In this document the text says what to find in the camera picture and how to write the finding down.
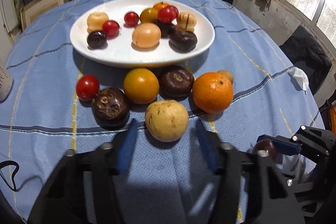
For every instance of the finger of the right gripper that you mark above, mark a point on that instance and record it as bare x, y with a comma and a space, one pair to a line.
312, 142
283, 145

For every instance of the cardboard framed box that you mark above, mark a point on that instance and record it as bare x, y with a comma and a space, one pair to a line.
36, 8

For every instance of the dark purple mangosteen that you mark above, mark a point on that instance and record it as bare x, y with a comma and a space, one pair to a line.
111, 107
175, 81
183, 41

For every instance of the large orange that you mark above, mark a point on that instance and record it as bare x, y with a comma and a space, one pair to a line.
212, 92

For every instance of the pale yellow pear fruit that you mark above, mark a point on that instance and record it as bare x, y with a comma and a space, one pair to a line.
166, 120

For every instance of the small yellow tomato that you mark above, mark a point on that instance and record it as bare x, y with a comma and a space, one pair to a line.
148, 15

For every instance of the crumpled white tissue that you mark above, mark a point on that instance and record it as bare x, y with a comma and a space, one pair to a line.
300, 77

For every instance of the small orange on plate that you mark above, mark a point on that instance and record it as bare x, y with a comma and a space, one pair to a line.
160, 5

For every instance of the pale peach fruit on plate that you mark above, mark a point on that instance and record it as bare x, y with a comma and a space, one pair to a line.
95, 21

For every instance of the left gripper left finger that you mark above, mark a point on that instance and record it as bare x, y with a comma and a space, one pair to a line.
101, 166

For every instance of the pale peach round fruit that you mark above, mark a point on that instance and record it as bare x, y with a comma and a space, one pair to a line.
146, 35

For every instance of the dark purple plum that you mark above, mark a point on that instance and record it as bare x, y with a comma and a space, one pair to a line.
166, 28
96, 39

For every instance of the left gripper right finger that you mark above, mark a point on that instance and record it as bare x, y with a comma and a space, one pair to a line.
223, 160

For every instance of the white oval plate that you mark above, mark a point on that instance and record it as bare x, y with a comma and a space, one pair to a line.
121, 52

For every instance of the red cherry tomato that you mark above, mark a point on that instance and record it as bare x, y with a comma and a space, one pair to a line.
111, 28
87, 88
167, 15
175, 10
131, 19

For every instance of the white drink can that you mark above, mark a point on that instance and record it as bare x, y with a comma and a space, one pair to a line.
6, 82

